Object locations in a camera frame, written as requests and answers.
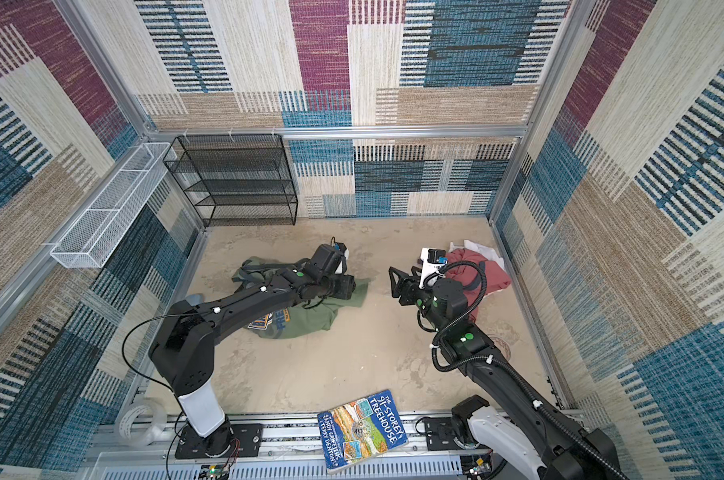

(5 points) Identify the green graphic t-shirt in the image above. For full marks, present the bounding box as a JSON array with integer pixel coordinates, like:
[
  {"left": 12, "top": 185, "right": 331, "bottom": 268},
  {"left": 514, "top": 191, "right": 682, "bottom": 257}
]
[{"left": 232, "top": 257, "right": 371, "bottom": 340}]

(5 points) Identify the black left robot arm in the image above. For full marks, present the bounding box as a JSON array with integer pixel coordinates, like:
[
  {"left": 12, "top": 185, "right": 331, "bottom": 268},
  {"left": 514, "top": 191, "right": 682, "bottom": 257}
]
[{"left": 149, "top": 241, "right": 355, "bottom": 447}]

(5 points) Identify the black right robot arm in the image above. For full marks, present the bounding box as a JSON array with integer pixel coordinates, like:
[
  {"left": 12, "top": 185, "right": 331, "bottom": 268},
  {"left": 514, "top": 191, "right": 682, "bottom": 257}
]
[{"left": 389, "top": 261, "right": 626, "bottom": 479}]

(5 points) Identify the red t-shirt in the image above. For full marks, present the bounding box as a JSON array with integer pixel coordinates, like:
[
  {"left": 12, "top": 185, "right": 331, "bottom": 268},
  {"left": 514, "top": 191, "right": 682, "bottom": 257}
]
[{"left": 443, "top": 247, "right": 513, "bottom": 322}]

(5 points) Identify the white t-shirt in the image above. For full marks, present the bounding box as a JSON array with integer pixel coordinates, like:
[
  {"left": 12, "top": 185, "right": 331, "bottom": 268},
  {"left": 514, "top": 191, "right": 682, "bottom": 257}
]
[{"left": 449, "top": 240, "right": 506, "bottom": 271}]

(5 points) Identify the treehouse storybook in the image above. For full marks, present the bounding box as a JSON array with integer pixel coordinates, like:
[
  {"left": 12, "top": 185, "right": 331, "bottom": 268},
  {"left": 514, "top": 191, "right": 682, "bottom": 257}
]
[{"left": 317, "top": 390, "right": 409, "bottom": 474}]

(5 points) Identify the light blue fabric pouch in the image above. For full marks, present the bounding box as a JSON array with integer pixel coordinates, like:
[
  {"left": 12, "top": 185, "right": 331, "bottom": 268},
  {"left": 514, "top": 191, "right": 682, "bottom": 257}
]
[{"left": 185, "top": 294, "right": 205, "bottom": 306}]

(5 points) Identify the black mesh shelf rack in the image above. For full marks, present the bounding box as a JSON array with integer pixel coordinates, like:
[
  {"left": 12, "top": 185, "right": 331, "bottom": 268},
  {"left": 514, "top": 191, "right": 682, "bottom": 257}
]
[{"left": 163, "top": 133, "right": 299, "bottom": 228}]

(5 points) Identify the white tape roll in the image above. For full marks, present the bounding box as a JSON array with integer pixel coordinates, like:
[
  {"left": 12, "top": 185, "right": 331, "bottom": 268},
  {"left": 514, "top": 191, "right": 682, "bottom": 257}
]
[{"left": 114, "top": 399, "right": 168, "bottom": 447}]

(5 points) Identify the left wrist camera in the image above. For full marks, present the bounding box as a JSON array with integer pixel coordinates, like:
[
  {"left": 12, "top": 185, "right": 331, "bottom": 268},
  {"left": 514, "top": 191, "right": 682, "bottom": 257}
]
[{"left": 303, "top": 243, "right": 348, "bottom": 280}]

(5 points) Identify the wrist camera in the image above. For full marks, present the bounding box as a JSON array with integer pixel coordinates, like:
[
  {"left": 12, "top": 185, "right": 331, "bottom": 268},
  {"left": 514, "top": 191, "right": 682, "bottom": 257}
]
[
  {"left": 420, "top": 247, "right": 447, "bottom": 288},
  {"left": 303, "top": 243, "right": 348, "bottom": 280}
]

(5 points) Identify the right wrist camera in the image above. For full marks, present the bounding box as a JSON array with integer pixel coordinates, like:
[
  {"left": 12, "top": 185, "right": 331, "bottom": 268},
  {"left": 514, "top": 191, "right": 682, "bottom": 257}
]
[{"left": 420, "top": 247, "right": 447, "bottom": 288}]

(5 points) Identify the white wire mesh basket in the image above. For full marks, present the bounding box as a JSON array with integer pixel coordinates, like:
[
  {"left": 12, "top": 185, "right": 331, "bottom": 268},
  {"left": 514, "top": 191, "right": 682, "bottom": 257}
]
[{"left": 50, "top": 142, "right": 170, "bottom": 269}]

